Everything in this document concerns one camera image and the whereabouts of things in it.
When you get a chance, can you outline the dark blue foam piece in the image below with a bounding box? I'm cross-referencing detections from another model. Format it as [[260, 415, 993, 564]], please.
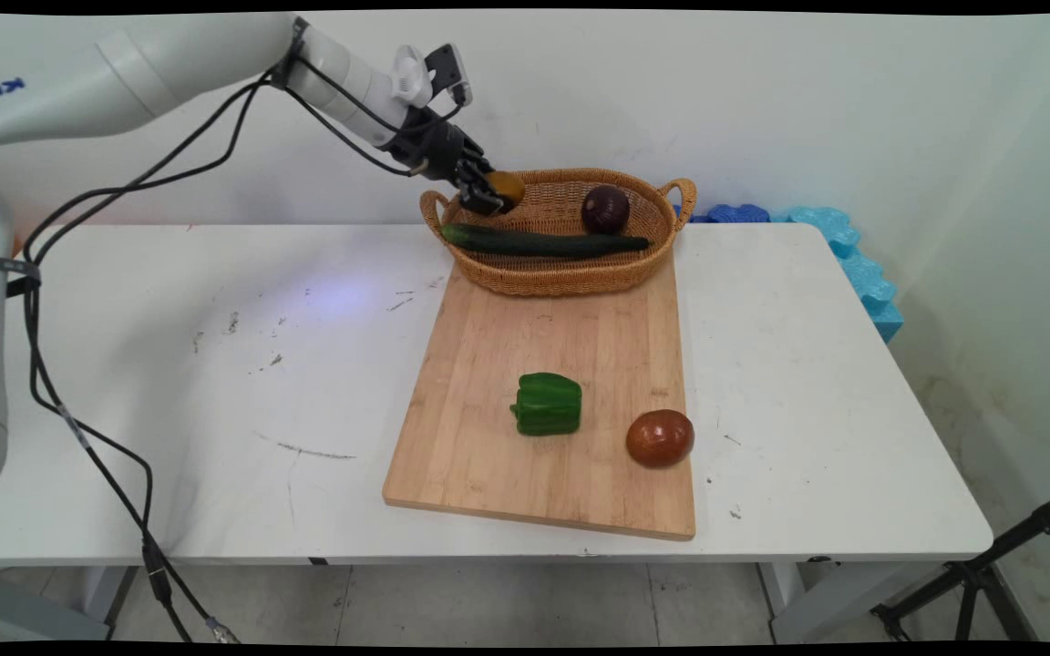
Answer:
[[671, 202, 774, 225]]

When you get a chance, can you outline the dark green cucumber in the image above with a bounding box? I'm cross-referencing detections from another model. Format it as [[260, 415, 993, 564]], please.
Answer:
[[440, 223, 652, 259]]

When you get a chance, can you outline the long black cable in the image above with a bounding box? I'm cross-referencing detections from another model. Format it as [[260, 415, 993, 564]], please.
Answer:
[[20, 64, 242, 644]]

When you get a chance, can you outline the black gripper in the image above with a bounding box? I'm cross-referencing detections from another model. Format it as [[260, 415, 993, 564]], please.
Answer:
[[385, 108, 513, 218]]

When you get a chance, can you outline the white table leg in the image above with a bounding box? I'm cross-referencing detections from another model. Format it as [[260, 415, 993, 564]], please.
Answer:
[[0, 565, 139, 643], [757, 559, 922, 644]]

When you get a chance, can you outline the grey strap on arm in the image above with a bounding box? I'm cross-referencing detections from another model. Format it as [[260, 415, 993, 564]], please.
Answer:
[[0, 257, 42, 298]]

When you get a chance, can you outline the short black wrist cable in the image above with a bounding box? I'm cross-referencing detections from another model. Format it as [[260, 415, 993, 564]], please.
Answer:
[[281, 53, 469, 178]]

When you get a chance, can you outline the purple onion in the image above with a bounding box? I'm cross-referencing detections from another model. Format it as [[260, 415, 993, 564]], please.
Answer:
[[581, 185, 632, 236]]

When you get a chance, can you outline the yellow-orange round vegetable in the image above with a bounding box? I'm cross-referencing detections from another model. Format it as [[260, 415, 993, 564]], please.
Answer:
[[489, 171, 528, 213]]

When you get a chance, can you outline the black tripod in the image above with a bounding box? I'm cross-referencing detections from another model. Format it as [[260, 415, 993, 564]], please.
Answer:
[[870, 487, 1050, 643]]

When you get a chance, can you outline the light blue foam piece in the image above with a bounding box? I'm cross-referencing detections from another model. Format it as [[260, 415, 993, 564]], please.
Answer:
[[782, 205, 905, 345]]

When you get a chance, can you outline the woven wicker basket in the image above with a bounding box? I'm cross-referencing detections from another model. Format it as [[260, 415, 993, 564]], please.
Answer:
[[419, 168, 698, 298]]

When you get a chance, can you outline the red-brown tomato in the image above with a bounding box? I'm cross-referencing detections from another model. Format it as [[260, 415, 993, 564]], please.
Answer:
[[625, 409, 695, 470]]

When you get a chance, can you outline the bamboo cutting board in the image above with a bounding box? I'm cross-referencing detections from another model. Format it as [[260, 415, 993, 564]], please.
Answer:
[[383, 253, 697, 542]]

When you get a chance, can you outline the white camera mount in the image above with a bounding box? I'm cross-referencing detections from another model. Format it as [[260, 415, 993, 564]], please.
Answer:
[[389, 45, 436, 109]]

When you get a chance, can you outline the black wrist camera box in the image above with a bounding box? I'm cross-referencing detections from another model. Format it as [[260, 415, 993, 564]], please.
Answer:
[[424, 43, 474, 108]]

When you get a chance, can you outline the green bell pepper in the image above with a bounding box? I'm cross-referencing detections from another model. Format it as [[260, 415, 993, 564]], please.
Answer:
[[510, 372, 583, 437]]

